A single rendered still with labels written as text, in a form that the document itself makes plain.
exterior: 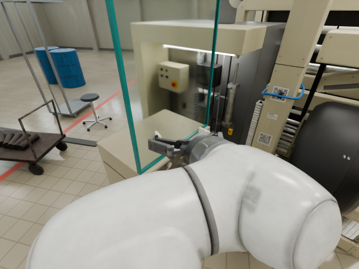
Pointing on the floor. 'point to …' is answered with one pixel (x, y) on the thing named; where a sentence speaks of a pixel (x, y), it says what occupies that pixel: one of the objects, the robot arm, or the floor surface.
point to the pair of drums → (62, 66)
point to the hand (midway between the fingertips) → (179, 134)
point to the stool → (93, 109)
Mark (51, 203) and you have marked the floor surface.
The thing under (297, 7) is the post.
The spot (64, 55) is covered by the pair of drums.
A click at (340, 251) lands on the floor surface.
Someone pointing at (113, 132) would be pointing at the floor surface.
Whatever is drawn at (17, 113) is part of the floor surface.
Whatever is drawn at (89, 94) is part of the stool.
